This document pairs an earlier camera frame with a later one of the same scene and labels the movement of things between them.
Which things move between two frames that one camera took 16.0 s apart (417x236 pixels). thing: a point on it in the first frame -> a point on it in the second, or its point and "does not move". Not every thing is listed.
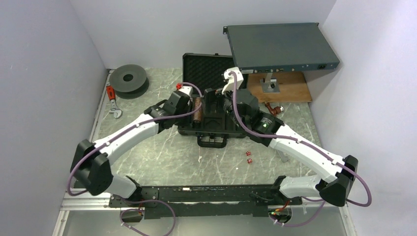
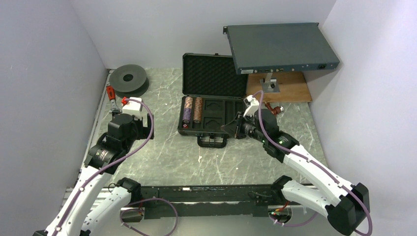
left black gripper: x=187 y=122 -> x=144 y=132
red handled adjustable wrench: x=117 y=112 does not move
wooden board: x=292 y=86 does not move
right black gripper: x=211 y=96 -> x=234 y=128
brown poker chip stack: x=197 y=101 does not move
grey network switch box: x=273 y=48 does not move
